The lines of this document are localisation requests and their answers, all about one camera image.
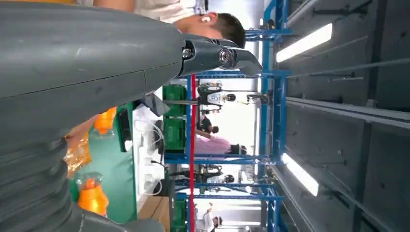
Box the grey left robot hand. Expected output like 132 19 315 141
0 0 264 232

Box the orange drink bottle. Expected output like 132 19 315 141
75 172 110 218
93 106 118 136

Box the black smartphone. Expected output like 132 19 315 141
116 108 133 153

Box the yellow plastic sheet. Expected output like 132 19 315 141
63 131 93 180

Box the green plastic crate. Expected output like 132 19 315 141
171 200 188 232
162 85 187 117
163 117 187 151

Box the white desk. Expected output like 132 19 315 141
132 104 167 212

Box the green table mat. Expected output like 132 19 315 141
69 102 138 225

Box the person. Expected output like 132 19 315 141
200 115 220 134
76 0 247 49
195 202 224 232
194 128 247 156

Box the white humanoid robot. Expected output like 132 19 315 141
197 82 270 113

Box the red pole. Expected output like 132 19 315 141
190 74 197 232

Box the open cardboard box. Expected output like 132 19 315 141
137 196 171 232

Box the long ceiling light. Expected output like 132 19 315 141
276 23 334 63
281 153 320 197

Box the blue metal rack frame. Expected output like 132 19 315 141
165 0 293 232

